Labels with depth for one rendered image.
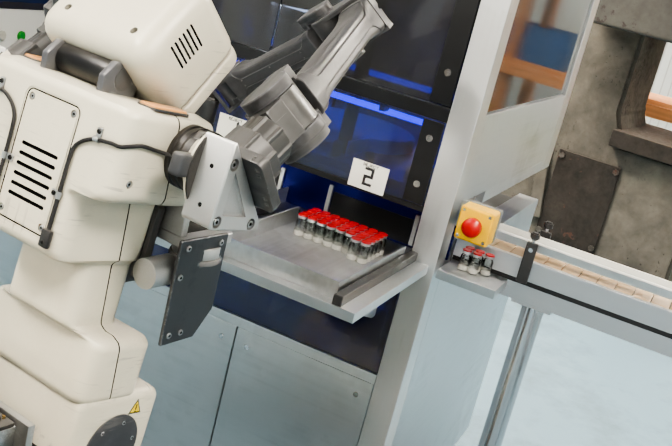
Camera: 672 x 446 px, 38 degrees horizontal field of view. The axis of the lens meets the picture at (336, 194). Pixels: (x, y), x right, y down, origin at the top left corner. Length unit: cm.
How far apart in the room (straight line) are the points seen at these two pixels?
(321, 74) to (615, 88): 406
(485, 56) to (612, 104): 342
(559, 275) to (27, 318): 114
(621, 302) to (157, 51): 120
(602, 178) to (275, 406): 339
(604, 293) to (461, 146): 43
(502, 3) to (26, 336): 110
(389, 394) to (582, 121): 343
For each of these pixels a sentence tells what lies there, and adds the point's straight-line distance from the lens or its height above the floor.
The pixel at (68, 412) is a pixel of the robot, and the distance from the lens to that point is 141.
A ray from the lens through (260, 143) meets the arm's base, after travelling 122.
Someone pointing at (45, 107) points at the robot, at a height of 120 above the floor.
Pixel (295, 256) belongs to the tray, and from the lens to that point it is 191.
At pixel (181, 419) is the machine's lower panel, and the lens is 246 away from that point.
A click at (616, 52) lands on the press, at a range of 537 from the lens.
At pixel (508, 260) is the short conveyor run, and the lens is 213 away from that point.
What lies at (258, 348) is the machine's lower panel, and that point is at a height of 55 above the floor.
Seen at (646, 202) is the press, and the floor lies 55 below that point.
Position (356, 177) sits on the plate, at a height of 101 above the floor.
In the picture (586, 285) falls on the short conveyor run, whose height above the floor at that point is 93.
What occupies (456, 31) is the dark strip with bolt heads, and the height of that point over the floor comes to 136.
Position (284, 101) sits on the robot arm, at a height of 127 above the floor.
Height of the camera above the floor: 149
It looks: 15 degrees down
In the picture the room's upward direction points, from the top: 14 degrees clockwise
